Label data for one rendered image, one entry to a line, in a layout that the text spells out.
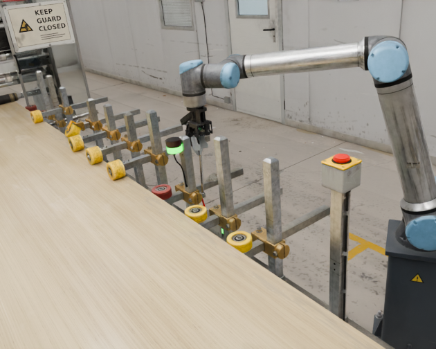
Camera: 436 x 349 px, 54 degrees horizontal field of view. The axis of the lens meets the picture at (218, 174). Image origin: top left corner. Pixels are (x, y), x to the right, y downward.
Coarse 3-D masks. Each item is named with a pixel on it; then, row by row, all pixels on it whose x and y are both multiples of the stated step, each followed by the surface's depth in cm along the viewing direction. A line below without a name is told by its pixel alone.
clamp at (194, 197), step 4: (176, 188) 183; (180, 188) 181; (184, 188) 180; (184, 192) 178; (192, 192) 177; (196, 192) 176; (184, 196) 179; (188, 196) 176; (192, 196) 175; (196, 196) 175; (200, 196) 176; (184, 200) 181; (188, 200) 176; (192, 200) 175; (196, 200) 176; (200, 200) 177; (196, 204) 177
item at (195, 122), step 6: (186, 108) 168; (192, 108) 165; (198, 108) 168; (204, 108) 165; (192, 114) 169; (198, 114) 165; (204, 114) 168; (192, 120) 171; (198, 120) 167; (204, 120) 169; (210, 120) 169; (186, 126) 172; (192, 126) 168; (198, 126) 167; (204, 126) 169; (192, 132) 172; (198, 132) 166; (204, 132) 169; (210, 132) 171
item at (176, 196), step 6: (234, 168) 196; (240, 168) 196; (234, 174) 194; (240, 174) 196; (204, 180) 188; (198, 186) 183; (204, 186) 185; (210, 186) 187; (174, 192) 180; (180, 192) 180; (174, 198) 178; (180, 198) 179
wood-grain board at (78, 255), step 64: (0, 128) 279; (0, 192) 187; (64, 192) 181; (128, 192) 175; (0, 256) 141; (64, 256) 137; (128, 256) 134; (192, 256) 131; (0, 320) 113; (64, 320) 111; (128, 320) 108; (192, 320) 106; (256, 320) 104; (320, 320) 102
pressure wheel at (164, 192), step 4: (164, 184) 177; (152, 188) 175; (156, 188) 175; (160, 188) 174; (164, 188) 174; (168, 188) 173; (152, 192) 172; (156, 192) 171; (160, 192) 171; (164, 192) 171; (168, 192) 172; (160, 196) 171; (164, 196) 171; (168, 196) 172
